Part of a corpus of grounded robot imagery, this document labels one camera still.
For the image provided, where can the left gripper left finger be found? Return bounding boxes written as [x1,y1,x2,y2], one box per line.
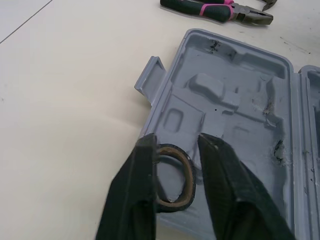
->
[95,133,158,240]

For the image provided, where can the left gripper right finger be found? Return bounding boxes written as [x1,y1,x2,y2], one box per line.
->
[197,132,297,240]

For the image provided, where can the black tape roll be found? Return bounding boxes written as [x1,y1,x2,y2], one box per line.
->
[152,143,197,214]

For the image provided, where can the grey tool case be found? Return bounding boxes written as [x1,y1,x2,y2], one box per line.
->
[134,28,320,240]

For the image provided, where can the pliers with black pink handles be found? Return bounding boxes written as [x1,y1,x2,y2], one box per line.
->
[159,0,274,26]

